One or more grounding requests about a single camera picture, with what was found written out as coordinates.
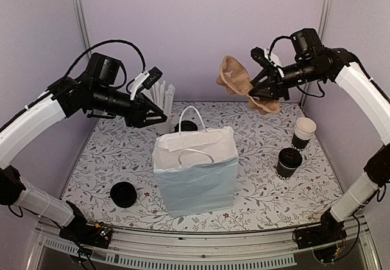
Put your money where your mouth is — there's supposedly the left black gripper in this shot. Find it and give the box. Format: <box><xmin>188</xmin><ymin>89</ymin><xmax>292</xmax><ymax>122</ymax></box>
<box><xmin>91</xmin><ymin>83</ymin><xmax>168</xmax><ymax>127</ymax></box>

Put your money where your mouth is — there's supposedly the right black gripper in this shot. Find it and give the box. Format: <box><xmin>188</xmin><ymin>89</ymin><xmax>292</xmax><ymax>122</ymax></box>
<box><xmin>249</xmin><ymin>58</ymin><xmax>324</xmax><ymax>101</ymax></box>

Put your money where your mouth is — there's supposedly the white cup holding straws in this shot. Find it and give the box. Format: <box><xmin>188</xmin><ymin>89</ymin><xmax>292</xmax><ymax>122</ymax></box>
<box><xmin>155</xmin><ymin>114</ymin><xmax>172</xmax><ymax>135</ymax></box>

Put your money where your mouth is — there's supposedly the brown cardboard cup carrier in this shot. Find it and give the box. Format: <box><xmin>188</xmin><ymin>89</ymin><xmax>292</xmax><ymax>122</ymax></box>
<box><xmin>216</xmin><ymin>55</ymin><xmax>280</xmax><ymax>115</ymax></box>

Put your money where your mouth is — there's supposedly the stack of paper cups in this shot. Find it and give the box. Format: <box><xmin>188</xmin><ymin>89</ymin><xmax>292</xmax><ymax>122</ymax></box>
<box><xmin>291</xmin><ymin>117</ymin><xmax>317</xmax><ymax>151</ymax></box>

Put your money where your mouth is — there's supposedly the light blue paper bag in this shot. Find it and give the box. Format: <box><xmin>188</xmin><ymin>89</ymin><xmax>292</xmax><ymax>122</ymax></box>
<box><xmin>152</xmin><ymin>117</ymin><xmax>239</xmax><ymax>218</ymax></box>

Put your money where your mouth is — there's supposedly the single black cup lid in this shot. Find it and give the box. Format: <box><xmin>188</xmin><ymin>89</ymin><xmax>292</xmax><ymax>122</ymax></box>
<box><xmin>278</xmin><ymin>147</ymin><xmax>302</xmax><ymax>168</ymax></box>

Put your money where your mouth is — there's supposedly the stack of black lids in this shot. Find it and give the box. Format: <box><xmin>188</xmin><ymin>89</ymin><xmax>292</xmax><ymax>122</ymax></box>
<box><xmin>110</xmin><ymin>182</ymin><xmax>137</xmax><ymax>208</ymax></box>

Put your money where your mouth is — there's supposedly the single black paper cup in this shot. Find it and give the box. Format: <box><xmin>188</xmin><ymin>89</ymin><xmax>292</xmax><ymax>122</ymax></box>
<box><xmin>276</xmin><ymin>162</ymin><xmax>297</xmax><ymax>180</ymax></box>

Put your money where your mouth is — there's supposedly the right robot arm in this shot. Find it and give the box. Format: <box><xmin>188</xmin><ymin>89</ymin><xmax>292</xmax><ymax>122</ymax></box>
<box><xmin>249</xmin><ymin>28</ymin><xmax>389</xmax><ymax>243</ymax></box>

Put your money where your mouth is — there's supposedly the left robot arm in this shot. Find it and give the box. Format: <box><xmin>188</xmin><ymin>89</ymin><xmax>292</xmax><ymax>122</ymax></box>
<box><xmin>1</xmin><ymin>52</ymin><xmax>167</xmax><ymax>243</ymax></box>

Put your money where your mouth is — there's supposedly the black lidded coffee cup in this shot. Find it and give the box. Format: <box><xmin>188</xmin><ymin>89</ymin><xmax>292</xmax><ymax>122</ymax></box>
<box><xmin>174</xmin><ymin>120</ymin><xmax>198</xmax><ymax>133</ymax></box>

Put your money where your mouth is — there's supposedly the bundle of wrapped straws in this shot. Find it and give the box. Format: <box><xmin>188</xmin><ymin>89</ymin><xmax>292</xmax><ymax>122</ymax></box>
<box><xmin>150</xmin><ymin>80</ymin><xmax>176</xmax><ymax>117</ymax></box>

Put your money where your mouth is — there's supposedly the floral table mat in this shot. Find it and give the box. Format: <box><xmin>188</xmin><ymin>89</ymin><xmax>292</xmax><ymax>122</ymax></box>
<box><xmin>63</xmin><ymin>102</ymin><xmax>342</xmax><ymax>232</ymax></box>

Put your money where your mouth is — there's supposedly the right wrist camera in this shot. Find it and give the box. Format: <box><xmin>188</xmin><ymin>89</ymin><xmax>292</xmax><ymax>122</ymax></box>
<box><xmin>250</xmin><ymin>47</ymin><xmax>280</xmax><ymax>68</ymax></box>

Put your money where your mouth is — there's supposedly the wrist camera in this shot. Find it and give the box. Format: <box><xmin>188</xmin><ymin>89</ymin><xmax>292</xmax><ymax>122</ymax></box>
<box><xmin>126</xmin><ymin>66</ymin><xmax>163</xmax><ymax>101</ymax></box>
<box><xmin>250</xmin><ymin>47</ymin><xmax>280</xmax><ymax>68</ymax></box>

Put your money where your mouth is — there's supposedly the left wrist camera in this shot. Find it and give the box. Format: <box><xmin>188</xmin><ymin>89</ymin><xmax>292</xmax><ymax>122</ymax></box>
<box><xmin>126</xmin><ymin>66</ymin><xmax>163</xmax><ymax>101</ymax></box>

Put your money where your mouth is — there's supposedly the right aluminium frame post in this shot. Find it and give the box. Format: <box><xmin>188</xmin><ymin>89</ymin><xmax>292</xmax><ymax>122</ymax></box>
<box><xmin>299</xmin><ymin>0</ymin><xmax>332</xmax><ymax>108</ymax></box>

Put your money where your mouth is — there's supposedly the aluminium frame post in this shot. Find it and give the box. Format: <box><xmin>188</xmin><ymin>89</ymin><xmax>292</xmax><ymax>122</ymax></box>
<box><xmin>299</xmin><ymin>0</ymin><xmax>332</xmax><ymax>108</ymax></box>
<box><xmin>73</xmin><ymin>0</ymin><xmax>91</xmax><ymax>50</ymax></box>

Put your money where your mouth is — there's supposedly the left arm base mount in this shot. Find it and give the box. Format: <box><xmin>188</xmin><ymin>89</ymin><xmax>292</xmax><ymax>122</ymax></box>
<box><xmin>59</xmin><ymin>222</ymin><xmax>113</xmax><ymax>249</ymax></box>

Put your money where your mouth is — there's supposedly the front aluminium rail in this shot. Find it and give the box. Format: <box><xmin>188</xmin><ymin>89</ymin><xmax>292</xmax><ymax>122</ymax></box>
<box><xmin>27</xmin><ymin>222</ymin><xmax>381</xmax><ymax>269</ymax></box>

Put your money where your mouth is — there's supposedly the left aluminium frame post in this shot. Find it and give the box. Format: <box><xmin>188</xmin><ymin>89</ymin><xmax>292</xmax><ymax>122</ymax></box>
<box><xmin>73</xmin><ymin>0</ymin><xmax>91</xmax><ymax>50</ymax></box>

